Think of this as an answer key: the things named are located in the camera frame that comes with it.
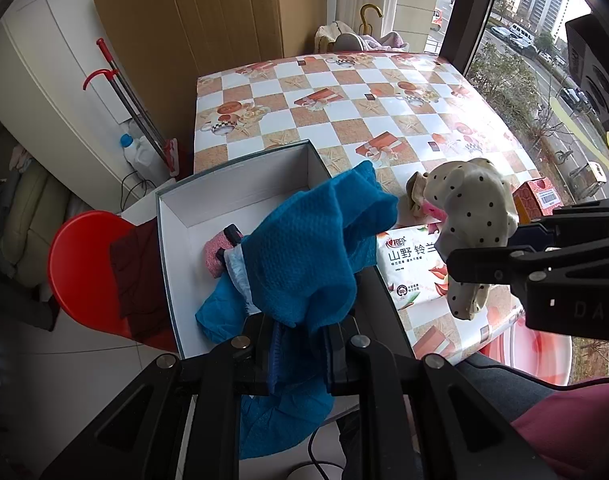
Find pink cloth pile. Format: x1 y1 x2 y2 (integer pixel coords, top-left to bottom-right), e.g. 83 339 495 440
361 32 409 52

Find black cable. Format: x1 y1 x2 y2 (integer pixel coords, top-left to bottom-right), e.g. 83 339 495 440
119 169 158 212

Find white bottle blue cap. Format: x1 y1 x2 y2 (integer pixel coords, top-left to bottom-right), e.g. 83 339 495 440
120 133 157 180

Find brown cardboard sheet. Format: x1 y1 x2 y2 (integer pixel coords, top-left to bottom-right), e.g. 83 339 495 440
90 0 331 151

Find beige knitted sock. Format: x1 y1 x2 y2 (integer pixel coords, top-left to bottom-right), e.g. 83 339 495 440
405 172 431 220

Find tissue pack floral print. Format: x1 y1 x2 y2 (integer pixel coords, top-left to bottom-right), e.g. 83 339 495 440
376 224 472 311

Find red plastic stool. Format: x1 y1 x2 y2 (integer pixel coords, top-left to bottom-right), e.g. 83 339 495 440
47 210 178 352

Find blue cloth bundle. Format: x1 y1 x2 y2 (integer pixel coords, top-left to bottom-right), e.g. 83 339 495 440
239 162 398 460
195 275 260 344

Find white cabinet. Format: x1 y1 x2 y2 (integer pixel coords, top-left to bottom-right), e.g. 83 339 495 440
0 0 153 212

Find red handled mop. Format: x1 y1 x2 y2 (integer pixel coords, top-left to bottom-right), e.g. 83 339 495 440
82 38 180 177

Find grey white storage box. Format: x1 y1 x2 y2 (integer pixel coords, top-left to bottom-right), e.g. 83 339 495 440
157 142 399 358

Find pink black striped sock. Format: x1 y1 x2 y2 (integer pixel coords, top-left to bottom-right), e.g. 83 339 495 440
204 224 242 278

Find light blue fluffy duster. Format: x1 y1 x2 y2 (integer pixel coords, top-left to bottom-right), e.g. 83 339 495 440
224 245 260 315

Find red patterned carton box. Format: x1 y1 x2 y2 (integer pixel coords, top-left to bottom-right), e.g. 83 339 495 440
513 178 564 226

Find yellow umbrella handle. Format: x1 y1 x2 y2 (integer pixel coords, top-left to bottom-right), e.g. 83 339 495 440
359 3 384 37

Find cream polka dot scrunchie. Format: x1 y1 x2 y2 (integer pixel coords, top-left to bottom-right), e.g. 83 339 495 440
426 157 521 322

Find checkered patterned tablecloth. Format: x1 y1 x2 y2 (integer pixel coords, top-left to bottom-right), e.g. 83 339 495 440
194 53 538 360

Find large pink sponge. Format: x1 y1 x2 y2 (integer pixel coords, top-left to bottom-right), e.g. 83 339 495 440
422 200 447 222

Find dark red cloth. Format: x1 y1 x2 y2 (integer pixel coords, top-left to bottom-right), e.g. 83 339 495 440
109 220 171 341

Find person's legs dark trousers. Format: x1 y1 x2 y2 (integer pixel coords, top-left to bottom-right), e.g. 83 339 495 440
403 351 561 441

